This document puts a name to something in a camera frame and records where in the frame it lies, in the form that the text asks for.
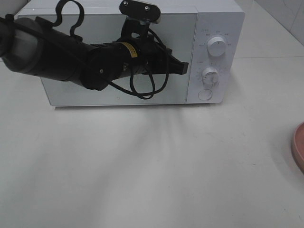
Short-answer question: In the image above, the white timer knob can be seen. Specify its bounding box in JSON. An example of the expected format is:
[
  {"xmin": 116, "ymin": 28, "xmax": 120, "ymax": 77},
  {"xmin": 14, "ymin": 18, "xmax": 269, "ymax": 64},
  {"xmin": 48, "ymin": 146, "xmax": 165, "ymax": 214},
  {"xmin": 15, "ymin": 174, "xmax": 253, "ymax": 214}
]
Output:
[{"xmin": 202, "ymin": 67, "xmax": 219, "ymax": 86}]

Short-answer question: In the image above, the white microwave oven body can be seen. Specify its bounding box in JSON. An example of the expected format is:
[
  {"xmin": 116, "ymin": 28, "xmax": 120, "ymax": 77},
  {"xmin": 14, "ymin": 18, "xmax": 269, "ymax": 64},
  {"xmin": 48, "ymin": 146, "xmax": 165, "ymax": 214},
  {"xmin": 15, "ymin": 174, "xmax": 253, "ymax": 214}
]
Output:
[{"xmin": 16, "ymin": 0, "xmax": 245, "ymax": 104}]

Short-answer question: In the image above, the white upper power knob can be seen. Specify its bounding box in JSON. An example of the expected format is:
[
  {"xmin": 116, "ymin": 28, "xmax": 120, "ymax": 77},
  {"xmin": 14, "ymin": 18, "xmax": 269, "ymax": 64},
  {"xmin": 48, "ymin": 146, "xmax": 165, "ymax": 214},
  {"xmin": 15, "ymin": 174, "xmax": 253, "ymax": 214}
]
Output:
[{"xmin": 207, "ymin": 35, "xmax": 227, "ymax": 57}]

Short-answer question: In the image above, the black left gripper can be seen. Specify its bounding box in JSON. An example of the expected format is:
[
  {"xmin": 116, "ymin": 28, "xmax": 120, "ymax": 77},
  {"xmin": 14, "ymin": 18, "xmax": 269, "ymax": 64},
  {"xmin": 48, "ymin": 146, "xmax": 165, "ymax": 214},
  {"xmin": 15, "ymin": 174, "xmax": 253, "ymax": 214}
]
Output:
[{"xmin": 117, "ymin": 19, "xmax": 189, "ymax": 75}]

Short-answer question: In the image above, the round white door button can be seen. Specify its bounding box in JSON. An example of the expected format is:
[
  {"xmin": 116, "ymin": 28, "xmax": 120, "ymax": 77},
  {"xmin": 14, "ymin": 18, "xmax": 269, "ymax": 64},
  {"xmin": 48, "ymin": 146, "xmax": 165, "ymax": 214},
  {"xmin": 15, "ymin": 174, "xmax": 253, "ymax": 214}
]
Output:
[{"xmin": 198, "ymin": 89, "xmax": 213, "ymax": 101}]

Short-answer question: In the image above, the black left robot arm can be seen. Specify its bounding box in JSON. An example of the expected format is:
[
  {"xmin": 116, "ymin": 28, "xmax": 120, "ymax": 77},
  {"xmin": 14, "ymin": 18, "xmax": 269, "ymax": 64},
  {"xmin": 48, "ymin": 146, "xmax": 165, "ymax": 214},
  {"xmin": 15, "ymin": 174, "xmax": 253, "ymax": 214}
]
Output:
[{"xmin": 0, "ymin": 14, "xmax": 188, "ymax": 91}]

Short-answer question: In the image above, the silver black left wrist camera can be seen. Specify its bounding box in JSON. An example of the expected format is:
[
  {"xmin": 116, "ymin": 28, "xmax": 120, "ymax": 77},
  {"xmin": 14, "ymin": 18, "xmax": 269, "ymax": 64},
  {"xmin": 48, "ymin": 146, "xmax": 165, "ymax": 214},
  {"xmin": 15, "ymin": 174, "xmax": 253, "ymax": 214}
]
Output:
[{"xmin": 119, "ymin": 0, "xmax": 161, "ymax": 24}]

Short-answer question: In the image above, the black left camera cable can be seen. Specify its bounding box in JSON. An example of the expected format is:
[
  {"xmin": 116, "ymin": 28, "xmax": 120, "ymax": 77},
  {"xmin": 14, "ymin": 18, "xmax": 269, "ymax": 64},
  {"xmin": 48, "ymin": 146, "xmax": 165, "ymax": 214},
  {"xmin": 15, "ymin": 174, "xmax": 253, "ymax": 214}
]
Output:
[{"xmin": 53, "ymin": 0, "xmax": 169, "ymax": 100}]

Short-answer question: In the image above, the white microwave door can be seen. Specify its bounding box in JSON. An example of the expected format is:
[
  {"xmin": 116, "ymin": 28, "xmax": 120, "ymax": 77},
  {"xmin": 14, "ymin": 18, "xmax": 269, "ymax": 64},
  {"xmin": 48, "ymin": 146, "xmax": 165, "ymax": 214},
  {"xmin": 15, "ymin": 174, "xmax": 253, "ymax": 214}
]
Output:
[{"xmin": 18, "ymin": 13, "xmax": 199, "ymax": 107}]

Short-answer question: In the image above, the pink round plate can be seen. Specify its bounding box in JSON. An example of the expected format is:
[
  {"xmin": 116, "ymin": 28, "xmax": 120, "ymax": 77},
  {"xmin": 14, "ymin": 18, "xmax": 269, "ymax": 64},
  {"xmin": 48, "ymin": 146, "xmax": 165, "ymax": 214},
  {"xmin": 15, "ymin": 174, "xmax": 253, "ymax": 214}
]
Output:
[{"xmin": 292, "ymin": 123, "xmax": 304, "ymax": 173}]

